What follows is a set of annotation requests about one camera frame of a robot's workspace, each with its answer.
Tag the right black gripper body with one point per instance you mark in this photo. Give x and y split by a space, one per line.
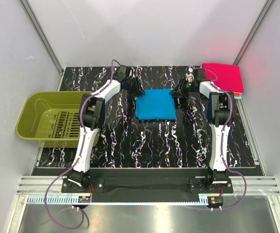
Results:
184 88

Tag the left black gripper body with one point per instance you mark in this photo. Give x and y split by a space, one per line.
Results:
132 87

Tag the blue t shirt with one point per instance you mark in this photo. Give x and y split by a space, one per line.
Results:
156 104

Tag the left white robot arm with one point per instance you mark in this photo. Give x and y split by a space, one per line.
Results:
92 117

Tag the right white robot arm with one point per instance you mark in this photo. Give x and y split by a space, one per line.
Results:
219 116

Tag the folded pink t shirt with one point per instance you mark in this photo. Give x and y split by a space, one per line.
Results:
227 77

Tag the olive green plastic basket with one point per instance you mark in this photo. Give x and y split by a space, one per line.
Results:
50 119

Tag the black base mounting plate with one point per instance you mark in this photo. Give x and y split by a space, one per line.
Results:
141 185

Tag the right aluminium corner post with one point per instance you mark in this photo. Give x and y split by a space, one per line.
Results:
254 29

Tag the aluminium corner post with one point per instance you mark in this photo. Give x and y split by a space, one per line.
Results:
254 29
39 31

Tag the left aluminium corner post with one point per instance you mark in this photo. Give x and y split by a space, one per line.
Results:
39 31

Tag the aluminium rail frame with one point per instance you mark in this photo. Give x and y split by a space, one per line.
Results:
265 186

